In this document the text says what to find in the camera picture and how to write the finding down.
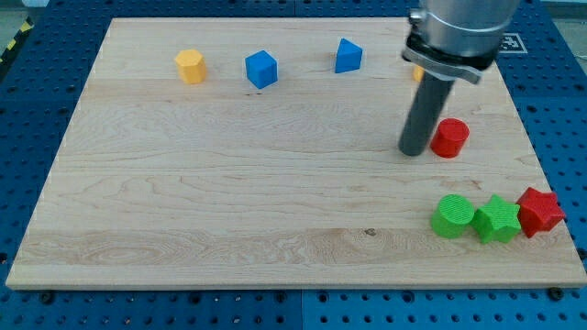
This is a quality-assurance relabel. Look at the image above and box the blue triangle block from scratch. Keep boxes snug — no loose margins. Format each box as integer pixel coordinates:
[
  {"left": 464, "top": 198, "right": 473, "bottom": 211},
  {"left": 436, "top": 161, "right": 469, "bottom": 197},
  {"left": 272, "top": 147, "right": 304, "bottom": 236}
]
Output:
[{"left": 335, "top": 38, "right": 363, "bottom": 73}]

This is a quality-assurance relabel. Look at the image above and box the fiducial marker tag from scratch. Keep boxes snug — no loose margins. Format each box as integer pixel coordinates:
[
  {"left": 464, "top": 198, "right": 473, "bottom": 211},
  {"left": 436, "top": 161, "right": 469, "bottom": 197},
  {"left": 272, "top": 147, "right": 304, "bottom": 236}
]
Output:
[{"left": 499, "top": 32, "right": 527, "bottom": 54}]

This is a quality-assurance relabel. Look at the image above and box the green cylinder block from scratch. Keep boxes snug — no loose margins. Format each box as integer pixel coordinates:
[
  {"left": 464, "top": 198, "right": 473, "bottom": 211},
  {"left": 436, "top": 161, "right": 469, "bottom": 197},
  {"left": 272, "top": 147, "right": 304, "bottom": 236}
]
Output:
[{"left": 430, "top": 194, "right": 475, "bottom": 238}]

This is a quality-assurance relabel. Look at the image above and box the wooden board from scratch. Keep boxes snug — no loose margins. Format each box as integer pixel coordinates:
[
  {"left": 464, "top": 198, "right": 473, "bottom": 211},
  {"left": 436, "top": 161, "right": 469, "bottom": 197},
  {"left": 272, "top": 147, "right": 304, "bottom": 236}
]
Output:
[{"left": 6, "top": 18, "right": 586, "bottom": 291}]

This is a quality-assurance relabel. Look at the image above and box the red star block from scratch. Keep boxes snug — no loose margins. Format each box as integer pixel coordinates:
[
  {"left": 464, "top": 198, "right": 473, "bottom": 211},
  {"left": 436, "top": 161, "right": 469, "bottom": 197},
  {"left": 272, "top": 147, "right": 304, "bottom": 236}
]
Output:
[{"left": 516, "top": 187, "right": 566, "bottom": 238}]

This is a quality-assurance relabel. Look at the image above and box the yellow hexagon block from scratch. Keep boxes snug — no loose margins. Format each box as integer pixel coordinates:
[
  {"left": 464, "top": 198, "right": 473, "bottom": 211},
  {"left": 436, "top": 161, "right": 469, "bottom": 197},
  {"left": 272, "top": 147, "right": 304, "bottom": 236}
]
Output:
[{"left": 174, "top": 49, "right": 206, "bottom": 84}]

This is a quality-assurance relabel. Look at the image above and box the blue cube block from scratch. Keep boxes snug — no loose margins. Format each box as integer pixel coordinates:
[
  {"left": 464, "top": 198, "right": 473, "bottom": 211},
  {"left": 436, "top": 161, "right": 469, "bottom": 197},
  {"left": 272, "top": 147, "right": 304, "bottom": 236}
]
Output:
[{"left": 245, "top": 49, "right": 278, "bottom": 89}]

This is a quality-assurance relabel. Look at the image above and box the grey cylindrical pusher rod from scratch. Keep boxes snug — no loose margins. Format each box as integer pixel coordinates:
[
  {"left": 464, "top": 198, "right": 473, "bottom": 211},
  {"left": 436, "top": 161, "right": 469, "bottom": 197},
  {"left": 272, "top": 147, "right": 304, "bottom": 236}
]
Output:
[{"left": 398, "top": 72, "right": 454, "bottom": 157}]

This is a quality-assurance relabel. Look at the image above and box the yellow block behind arm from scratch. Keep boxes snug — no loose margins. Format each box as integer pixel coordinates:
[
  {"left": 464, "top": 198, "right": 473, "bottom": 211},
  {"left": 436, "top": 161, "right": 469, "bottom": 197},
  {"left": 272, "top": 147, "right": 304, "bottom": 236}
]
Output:
[{"left": 412, "top": 65, "right": 425, "bottom": 83}]

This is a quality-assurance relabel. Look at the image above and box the green star block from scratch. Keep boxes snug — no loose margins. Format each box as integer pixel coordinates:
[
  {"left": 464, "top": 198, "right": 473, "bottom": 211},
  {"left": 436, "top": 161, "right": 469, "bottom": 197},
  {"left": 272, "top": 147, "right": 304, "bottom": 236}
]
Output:
[{"left": 471, "top": 194, "right": 522, "bottom": 244}]

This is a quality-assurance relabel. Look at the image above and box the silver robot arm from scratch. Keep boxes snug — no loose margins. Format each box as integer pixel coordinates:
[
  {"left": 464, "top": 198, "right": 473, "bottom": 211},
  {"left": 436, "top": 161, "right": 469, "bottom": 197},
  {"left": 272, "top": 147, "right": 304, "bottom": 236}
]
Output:
[{"left": 398, "top": 0, "right": 519, "bottom": 156}]

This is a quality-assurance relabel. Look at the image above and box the red cylinder block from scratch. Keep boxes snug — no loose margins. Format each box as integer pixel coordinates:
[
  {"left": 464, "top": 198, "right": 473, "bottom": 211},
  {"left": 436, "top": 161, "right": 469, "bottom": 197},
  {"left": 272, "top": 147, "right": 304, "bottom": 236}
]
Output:
[{"left": 430, "top": 118, "right": 470, "bottom": 159}]

